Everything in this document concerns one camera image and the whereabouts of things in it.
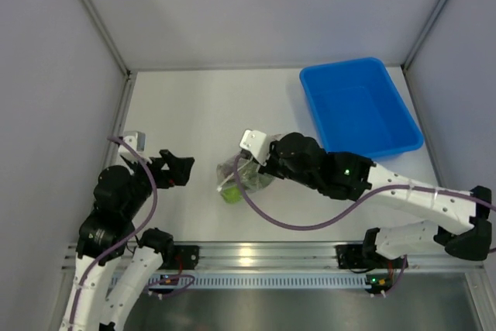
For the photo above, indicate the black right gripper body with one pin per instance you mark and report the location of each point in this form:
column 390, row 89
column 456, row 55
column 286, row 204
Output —
column 277, row 167

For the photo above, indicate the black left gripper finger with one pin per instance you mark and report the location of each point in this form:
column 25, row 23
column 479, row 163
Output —
column 166, row 160
column 179, row 170

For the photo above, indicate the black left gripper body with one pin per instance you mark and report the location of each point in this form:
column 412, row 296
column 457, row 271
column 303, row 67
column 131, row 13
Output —
column 139, row 174

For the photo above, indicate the clear polka dot zip bag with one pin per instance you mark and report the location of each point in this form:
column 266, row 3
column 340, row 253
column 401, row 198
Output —
column 225, row 172

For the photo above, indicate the lime green toy fruit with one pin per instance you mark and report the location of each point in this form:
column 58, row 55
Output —
column 231, row 195

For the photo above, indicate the green netted toy melon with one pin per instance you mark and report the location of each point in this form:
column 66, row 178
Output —
column 252, row 180

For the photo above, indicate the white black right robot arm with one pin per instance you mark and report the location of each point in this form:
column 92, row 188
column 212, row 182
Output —
column 454, row 221

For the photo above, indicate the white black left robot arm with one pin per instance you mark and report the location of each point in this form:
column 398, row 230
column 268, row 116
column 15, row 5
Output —
column 94, row 302

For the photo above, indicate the blue plastic bin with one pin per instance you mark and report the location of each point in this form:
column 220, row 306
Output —
column 357, row 108

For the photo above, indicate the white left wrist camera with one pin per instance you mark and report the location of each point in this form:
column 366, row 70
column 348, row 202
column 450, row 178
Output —
column 137, row 141

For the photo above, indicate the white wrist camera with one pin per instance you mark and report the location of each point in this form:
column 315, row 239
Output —
column 137, row 141
column 257, row 144

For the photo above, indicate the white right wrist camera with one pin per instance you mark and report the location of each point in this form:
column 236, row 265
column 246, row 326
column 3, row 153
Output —
column 257, row 144

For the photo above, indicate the left vertical frame post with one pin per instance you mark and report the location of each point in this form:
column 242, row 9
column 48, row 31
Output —
column 103, row 31

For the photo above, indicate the vertical frame post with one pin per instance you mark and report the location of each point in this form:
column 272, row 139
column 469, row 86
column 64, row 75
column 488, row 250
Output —
column 103, row 31
column 427, row 27

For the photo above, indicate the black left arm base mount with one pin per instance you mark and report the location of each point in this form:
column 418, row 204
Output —
column 185, row 257

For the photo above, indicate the aluminium frame rail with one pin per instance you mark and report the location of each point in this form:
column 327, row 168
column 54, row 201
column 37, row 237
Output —
column 308, row 256

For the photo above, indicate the white slotted cable duct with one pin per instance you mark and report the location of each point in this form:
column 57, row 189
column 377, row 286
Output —
column 259, row 281

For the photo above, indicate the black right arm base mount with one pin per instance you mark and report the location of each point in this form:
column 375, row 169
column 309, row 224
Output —
column 351, row 257

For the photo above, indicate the right vertical frame post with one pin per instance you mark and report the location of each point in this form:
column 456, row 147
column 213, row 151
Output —
column 427, row 27

